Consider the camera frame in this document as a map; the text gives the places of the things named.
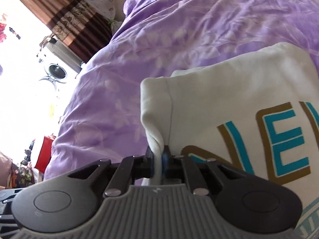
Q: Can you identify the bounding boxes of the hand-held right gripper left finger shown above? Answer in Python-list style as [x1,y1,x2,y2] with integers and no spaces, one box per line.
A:
[67,146,155,197]

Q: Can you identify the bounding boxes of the grey washing machine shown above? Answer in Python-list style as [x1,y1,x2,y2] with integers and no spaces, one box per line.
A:
[37,35,85,84]

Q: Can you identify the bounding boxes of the floral dark cloth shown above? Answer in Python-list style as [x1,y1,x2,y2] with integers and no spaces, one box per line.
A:
[0,152,39,191]

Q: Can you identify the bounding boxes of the purple floral bed blanket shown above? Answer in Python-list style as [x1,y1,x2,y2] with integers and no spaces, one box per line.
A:
[43,0,319,187]

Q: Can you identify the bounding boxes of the brown patterned curtain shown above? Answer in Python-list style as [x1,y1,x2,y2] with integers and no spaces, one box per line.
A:
[4,0,113,63]

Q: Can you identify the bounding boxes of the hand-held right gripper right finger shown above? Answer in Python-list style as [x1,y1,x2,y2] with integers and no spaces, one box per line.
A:
[161,145,250,196]

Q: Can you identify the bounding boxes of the white printed sweatshirt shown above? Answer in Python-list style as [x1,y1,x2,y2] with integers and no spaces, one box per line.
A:
[140,42,319,239]

